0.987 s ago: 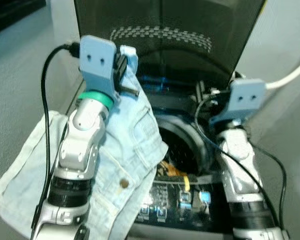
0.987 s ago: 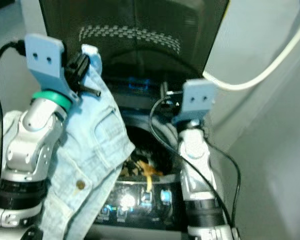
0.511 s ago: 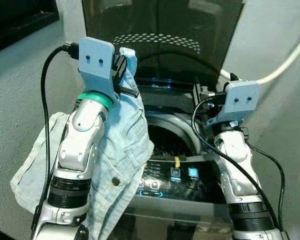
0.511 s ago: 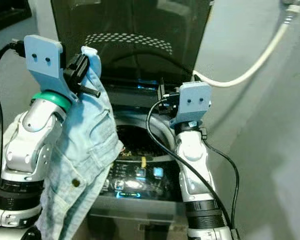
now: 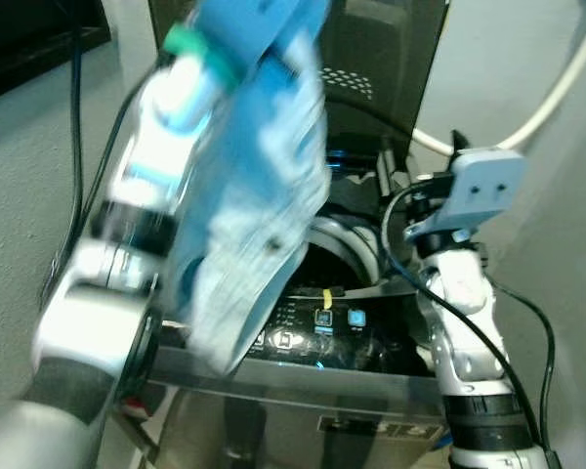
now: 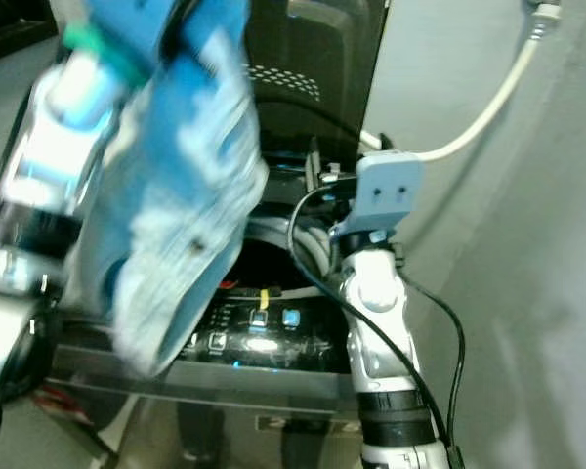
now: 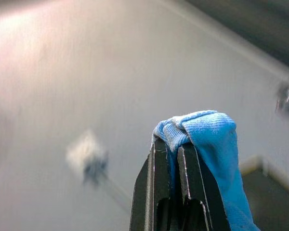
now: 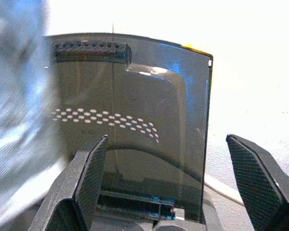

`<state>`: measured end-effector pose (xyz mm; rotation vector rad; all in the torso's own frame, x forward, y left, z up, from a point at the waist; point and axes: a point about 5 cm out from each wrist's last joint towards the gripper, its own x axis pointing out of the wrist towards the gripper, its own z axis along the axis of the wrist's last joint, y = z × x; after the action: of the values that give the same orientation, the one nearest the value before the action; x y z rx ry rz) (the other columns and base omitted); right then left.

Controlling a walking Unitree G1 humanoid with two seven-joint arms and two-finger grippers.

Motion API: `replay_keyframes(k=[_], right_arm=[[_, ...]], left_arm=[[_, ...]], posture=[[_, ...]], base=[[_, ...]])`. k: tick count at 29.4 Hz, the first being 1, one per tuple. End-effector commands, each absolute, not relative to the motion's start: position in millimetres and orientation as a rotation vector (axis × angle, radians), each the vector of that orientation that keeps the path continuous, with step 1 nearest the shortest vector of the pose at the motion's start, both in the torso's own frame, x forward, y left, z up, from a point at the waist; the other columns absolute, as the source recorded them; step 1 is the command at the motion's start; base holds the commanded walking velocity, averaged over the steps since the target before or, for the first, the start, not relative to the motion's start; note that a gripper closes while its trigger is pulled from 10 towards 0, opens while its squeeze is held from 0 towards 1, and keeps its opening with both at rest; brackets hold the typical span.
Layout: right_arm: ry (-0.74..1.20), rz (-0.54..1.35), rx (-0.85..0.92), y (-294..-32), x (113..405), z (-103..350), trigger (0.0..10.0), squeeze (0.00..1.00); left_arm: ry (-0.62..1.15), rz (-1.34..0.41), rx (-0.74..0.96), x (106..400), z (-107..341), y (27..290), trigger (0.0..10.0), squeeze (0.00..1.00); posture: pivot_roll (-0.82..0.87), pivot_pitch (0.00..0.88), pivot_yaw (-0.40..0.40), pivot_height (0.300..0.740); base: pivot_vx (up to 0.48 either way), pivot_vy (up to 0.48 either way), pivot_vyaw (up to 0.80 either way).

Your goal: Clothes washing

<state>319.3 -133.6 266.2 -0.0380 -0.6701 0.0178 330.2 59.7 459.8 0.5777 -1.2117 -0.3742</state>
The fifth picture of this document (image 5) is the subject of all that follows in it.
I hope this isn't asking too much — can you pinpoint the black framed panel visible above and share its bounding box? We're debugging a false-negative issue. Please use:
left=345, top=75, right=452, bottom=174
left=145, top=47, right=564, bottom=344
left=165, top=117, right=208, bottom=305
left=0, top=0, right=111, bottom=106

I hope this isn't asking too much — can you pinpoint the dark tinted washer lid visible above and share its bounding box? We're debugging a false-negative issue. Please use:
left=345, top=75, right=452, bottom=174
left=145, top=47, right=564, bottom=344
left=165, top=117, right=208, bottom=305
left=146, top=0, right=450, bottom=169

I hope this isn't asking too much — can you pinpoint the light blue denim garment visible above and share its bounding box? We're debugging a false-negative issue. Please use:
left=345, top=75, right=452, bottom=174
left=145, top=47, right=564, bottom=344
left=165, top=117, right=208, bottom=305
left=160, top=0, right=333, bottom=378

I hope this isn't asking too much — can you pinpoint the silver top-load washing machine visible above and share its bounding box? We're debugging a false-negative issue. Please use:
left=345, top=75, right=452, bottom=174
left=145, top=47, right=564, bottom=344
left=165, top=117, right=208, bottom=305
left=127, top=147, right=533, bottom=469

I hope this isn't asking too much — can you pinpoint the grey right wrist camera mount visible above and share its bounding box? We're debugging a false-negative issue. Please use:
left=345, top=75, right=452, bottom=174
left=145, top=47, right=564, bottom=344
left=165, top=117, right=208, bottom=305
left=404, top=147, right=527, bottom=245

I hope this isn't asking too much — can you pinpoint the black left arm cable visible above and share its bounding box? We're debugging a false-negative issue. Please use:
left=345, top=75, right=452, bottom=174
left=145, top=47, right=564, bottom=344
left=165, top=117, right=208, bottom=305
left=37, top=27, right=157, bottom=304

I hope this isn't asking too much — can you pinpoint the white water hose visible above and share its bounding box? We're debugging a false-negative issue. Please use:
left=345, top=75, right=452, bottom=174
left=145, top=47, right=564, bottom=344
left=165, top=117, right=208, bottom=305
left=410, top=0, right=586, bottom=159

